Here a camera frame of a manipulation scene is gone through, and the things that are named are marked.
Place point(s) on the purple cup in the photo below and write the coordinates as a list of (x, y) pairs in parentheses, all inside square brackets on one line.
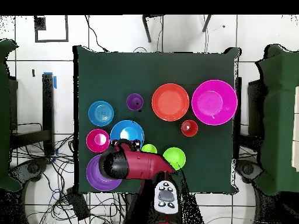
[(133, 103)]

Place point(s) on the small blue bowl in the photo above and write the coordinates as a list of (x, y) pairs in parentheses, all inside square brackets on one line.
[(101, 113)]

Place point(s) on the green bowl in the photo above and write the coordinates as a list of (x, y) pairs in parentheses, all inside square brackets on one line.
[(175, 156)]

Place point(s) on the large pink bowl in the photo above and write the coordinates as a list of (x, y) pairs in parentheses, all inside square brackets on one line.
[(214, 102)]

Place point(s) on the green covered side table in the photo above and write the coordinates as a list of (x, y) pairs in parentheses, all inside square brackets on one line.
[(278, 116), (4, 116)]

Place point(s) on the orange bowl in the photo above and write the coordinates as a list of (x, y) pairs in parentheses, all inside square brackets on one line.
[(170, 102)]

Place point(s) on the dark green table cloth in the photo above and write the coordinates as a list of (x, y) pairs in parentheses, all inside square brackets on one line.
[(140, 74)]

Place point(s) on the green cup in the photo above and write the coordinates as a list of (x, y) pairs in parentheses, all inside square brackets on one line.
[(149, 148)]

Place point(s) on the black stand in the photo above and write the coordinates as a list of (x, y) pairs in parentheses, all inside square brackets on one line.
[(48, 105), (255, 105)]

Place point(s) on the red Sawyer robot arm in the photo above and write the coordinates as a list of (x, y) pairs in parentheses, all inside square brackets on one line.
[(144, 165)]

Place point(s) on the white boxes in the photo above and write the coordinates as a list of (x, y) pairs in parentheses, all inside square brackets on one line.
[(296, 128)]

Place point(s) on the orange cup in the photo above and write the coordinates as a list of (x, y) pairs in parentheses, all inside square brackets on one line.
[(189, 128)]

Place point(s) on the black office chair base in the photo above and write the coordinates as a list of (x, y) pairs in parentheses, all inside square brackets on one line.
[(247, 169), (32, 168)]

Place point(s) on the large blue bowl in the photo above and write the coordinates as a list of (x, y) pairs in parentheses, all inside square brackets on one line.
[(127, 130)]

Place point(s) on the purple bowl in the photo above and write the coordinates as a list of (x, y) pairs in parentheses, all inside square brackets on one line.
[(93, 177)]

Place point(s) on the small magenta bowl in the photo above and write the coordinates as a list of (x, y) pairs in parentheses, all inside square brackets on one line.
[(97, 140)]

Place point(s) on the black metal leg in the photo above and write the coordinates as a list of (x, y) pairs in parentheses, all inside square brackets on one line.
[(146, 28), (206, 23)]

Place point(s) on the black power adapter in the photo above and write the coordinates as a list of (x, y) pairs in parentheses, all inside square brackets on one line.
[(78, 205)]

